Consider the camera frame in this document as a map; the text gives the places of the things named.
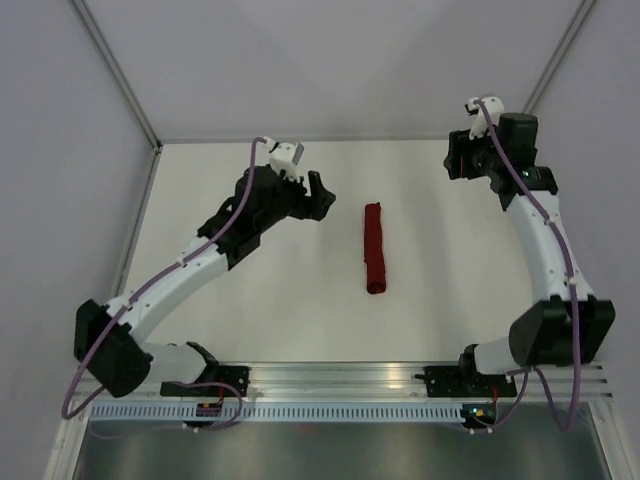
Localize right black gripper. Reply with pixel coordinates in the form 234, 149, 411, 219
442, 123, 504, 181

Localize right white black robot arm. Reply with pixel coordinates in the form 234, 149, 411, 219
443, 107, 616, 395

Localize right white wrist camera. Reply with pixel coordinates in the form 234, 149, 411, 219
465, 95, 505, 140

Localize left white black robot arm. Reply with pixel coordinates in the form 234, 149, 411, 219
73, 166, 336, 398

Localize front aluminium rail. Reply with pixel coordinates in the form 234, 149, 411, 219
69, 360, 614, 402

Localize dark red cloth napkin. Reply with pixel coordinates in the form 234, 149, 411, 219
363, 202, 387, 295

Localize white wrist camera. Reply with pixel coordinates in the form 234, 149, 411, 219
264, 137, 304, 182
465, 95, 505, 140

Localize aluminium frame post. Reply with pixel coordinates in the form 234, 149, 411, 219
522, 0, 599, 114
68, 0, 162, 152

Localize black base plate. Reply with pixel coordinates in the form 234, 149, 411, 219
160, 365, 250, 397
414, 365, 518, 399

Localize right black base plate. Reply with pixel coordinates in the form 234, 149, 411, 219
414, 365, 518, 399

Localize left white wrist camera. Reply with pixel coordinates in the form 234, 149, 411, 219
264, 137, 304, 182

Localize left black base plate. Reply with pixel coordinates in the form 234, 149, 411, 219
160, 365, 250, 397

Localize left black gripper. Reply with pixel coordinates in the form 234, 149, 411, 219
257, 167, 336, 233

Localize left aluminium side rail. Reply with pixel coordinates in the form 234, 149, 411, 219
107, 145, 163, 299

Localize white slotted cable duct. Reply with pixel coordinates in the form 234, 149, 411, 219
89, 401, 463, 423

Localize left aluminium frame post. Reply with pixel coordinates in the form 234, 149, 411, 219
68, 0, 162, 152

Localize right aluminium frame post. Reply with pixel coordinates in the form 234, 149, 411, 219
522, 0, 599, 114

